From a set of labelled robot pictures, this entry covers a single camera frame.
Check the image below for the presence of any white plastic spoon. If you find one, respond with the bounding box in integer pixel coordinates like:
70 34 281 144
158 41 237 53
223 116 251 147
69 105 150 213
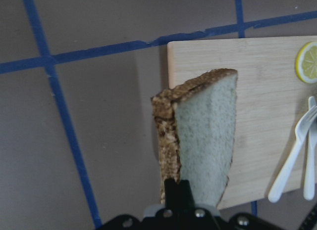
303 96 317 201

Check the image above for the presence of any brown crust bread slice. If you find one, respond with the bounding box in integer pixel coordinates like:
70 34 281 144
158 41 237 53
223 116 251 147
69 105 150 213
151 69 238 206

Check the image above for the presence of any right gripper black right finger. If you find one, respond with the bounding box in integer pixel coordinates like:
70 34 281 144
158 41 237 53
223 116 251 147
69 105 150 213
178 180 196 213

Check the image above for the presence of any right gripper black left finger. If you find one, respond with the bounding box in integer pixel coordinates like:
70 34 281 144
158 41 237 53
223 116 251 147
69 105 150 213
164 178 182 213

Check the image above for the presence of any bamboo cutting board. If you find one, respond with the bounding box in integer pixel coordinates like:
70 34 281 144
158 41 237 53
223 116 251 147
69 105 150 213
167 36 317 209

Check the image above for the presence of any white plastic fork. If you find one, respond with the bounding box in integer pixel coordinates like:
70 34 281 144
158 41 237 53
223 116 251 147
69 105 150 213
268 105 317 203

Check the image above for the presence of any yellow lemon half slice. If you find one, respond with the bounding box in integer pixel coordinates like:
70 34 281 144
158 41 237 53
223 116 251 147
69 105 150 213
295 42 317 84

